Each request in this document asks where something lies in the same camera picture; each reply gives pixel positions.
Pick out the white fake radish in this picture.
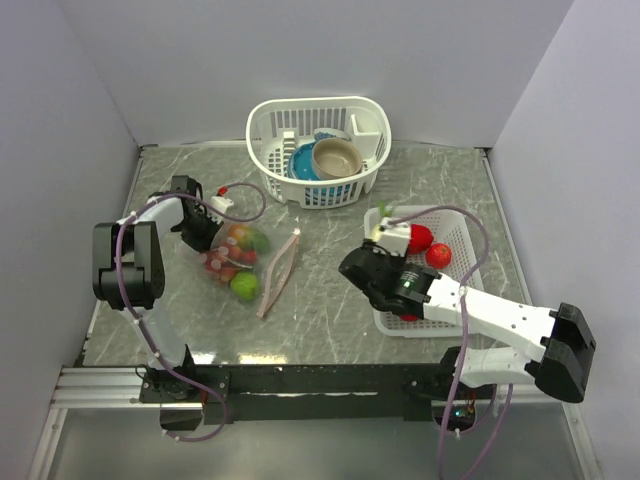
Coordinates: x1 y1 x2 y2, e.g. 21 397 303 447
369 202 395 241

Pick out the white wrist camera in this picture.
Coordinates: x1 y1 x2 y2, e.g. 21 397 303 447
210 196 235 213
372 218 411 257

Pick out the orange green fake mango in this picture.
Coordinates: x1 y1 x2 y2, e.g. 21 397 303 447
228 224 271 254

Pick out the red fake tomato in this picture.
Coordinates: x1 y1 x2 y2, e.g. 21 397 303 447
425 243 453 270

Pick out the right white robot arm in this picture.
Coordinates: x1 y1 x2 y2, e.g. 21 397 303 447
339 241 596 404

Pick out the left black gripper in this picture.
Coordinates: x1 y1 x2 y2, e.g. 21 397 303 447
175 209 223 256

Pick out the green fake fruit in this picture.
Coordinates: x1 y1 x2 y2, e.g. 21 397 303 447
230 271 260 301

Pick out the white oval dish basket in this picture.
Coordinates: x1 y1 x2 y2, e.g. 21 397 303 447
246 96 391 210

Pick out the aluminium frame rail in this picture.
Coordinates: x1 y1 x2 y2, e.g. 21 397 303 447
49 362 581 409

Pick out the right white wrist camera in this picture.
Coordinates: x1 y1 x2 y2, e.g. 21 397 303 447
372 218 411 257

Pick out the red fake bell pepper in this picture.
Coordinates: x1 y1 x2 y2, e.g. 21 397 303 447
408 224 434 255

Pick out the white rectangular perforated tray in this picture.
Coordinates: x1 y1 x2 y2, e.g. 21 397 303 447
363 204 492 337

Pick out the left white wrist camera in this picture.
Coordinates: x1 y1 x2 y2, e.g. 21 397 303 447
210 196 235 213

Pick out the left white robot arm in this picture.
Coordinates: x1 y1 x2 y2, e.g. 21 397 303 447
92 175 223 402

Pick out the beige ceramic bowl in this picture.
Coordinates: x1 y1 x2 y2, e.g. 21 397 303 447
312 138 364 180

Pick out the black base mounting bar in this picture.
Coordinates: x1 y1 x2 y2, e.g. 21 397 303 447
135 363 453 428

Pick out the blue dotted plate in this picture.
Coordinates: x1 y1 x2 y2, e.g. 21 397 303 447
287 142 319 181

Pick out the white blue floral cup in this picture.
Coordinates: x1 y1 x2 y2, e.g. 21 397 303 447
313 127 351 142

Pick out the clear zip top bag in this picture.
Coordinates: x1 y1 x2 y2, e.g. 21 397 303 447
194 223 301 319

